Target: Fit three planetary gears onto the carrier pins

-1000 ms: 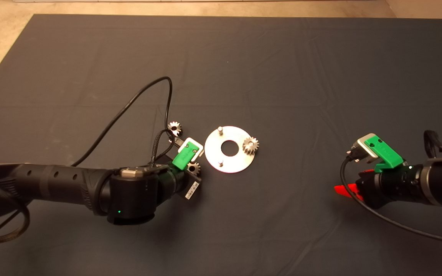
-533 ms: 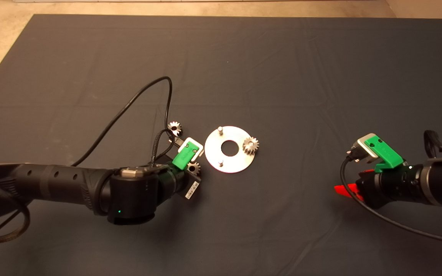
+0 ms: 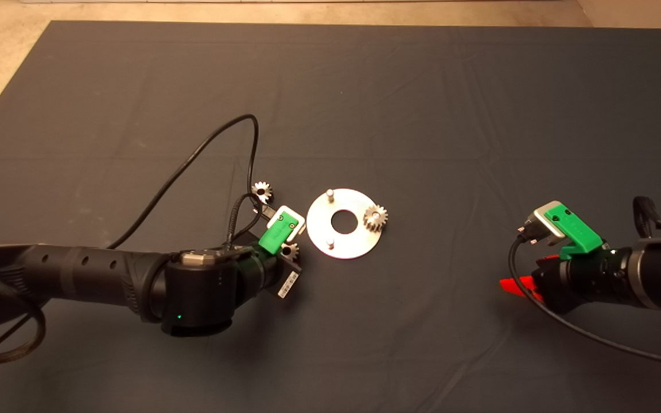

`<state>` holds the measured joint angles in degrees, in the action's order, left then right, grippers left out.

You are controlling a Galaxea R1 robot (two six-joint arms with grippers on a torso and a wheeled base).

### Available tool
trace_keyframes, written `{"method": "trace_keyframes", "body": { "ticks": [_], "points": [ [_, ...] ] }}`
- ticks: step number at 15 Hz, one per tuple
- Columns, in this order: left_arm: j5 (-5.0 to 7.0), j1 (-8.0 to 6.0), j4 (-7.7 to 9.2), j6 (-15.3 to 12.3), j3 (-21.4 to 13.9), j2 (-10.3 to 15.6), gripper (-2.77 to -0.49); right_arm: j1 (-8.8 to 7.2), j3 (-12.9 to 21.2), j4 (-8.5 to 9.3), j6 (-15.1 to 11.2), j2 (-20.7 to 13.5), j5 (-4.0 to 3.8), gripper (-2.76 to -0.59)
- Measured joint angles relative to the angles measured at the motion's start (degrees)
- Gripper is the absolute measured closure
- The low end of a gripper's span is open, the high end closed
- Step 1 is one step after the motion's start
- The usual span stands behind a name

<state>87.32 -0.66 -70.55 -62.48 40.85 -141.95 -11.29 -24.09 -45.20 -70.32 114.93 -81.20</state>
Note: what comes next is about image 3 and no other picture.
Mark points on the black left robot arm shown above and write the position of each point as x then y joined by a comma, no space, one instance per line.
78,275

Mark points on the steel planetary gear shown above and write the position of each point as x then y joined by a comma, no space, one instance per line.
369,221
291,250
264,193

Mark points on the round metal carrier plate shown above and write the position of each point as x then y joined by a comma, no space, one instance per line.
359,246

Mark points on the dark grey table cloth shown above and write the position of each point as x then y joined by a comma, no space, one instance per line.
422,115

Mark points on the green right camera mount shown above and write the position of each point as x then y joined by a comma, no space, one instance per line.
574,229

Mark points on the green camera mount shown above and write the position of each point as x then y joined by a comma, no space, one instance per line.
574,229
276,235

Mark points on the green left camera mount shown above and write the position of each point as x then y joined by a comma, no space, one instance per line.
276,235

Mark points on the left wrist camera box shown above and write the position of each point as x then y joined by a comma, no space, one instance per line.
296,229

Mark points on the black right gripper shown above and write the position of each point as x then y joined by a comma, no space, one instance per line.
583,281

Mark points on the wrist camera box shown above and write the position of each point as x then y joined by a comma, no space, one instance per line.
296,229
540,221

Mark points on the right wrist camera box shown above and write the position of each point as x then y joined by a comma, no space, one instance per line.
540,221

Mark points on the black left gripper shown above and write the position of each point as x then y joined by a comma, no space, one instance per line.
267,275

